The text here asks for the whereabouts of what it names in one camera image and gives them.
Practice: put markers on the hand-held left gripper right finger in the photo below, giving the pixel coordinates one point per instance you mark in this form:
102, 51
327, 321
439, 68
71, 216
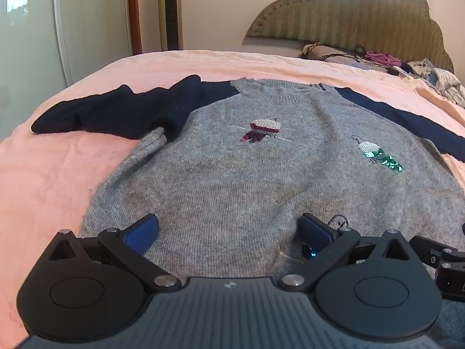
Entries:
316, 234

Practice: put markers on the grey sweater with navy sleeves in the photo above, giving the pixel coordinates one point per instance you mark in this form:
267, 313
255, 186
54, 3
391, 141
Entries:
232, 174

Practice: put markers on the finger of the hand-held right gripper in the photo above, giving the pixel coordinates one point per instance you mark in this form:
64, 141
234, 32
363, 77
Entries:
428, 247

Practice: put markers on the pink bed sheet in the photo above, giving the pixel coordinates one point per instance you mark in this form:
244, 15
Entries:
54, 174

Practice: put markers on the brown wooden door frame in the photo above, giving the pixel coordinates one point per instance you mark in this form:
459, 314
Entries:
134, 14

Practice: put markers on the frosted glass wardrobe door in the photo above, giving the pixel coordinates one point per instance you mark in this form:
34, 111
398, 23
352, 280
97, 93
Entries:
90, 25

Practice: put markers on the gold tower fan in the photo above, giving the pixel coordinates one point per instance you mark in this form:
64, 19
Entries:
170, 14

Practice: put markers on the beige bag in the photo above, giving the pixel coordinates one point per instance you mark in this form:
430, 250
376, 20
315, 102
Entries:
327, 51

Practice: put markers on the olive padded headboard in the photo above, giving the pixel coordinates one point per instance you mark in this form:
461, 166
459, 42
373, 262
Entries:
345, 14

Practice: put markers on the magenta cloth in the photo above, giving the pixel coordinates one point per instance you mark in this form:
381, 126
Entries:
379, 57

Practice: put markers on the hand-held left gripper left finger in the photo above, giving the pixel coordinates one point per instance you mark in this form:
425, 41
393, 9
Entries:
143, 231

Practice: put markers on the pile of pale clothes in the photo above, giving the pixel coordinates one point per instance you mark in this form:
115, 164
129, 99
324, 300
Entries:
443, 80

